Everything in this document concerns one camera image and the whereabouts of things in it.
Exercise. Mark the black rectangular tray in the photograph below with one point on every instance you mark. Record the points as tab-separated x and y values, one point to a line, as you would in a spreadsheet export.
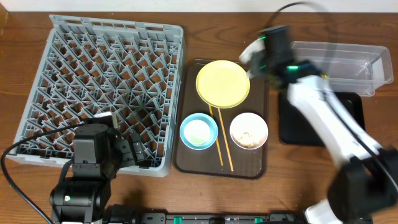
296	130

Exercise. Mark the yellow round plate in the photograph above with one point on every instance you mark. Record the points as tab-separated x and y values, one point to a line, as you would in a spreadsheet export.
222	84

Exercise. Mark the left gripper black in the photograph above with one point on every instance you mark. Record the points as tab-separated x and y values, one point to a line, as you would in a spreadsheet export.
125	149

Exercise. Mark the right wooden chopstick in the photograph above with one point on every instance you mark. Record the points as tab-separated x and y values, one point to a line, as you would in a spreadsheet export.
225	140

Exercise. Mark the grey plastic dish rack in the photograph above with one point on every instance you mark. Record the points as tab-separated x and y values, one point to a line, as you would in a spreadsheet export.
92	66

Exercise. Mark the wooden chopstick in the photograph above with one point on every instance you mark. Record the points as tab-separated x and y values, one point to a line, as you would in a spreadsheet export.
217	141
225	140

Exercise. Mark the clear plastic waste bin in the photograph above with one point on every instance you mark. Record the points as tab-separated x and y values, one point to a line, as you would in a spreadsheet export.
350	67

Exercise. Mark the white paper waste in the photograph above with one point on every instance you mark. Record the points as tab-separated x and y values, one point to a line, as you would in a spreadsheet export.
254	47

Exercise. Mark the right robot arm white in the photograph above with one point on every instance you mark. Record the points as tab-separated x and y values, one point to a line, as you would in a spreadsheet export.
366	181

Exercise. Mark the left wooden chopstick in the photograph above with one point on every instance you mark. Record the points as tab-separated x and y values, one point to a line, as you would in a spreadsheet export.
217	141

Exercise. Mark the light blue bowl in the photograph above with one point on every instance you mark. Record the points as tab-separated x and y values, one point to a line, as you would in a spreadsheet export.
198	131

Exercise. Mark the dark brown serving tray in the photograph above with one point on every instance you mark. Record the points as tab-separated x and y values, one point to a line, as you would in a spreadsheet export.
248	164

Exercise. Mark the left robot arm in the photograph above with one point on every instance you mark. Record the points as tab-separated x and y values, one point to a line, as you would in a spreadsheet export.
84	186

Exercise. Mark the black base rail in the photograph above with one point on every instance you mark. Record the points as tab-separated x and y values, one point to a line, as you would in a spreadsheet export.
127	214

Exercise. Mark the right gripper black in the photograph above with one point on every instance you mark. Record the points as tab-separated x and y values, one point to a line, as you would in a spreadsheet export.
254	65

